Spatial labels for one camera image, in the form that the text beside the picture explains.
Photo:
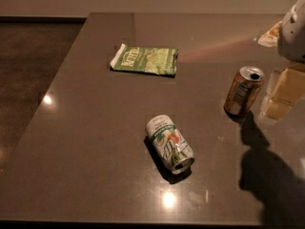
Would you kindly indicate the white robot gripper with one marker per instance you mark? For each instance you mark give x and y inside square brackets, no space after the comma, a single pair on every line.
[293,37]

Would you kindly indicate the white green soda can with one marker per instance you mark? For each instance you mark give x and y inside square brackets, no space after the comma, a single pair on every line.
[173,149]

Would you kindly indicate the green Kettle chips bag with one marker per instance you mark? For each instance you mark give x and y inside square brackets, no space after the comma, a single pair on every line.
[159,61]

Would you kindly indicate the orange soda can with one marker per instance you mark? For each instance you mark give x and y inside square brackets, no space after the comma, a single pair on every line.
[244,90]

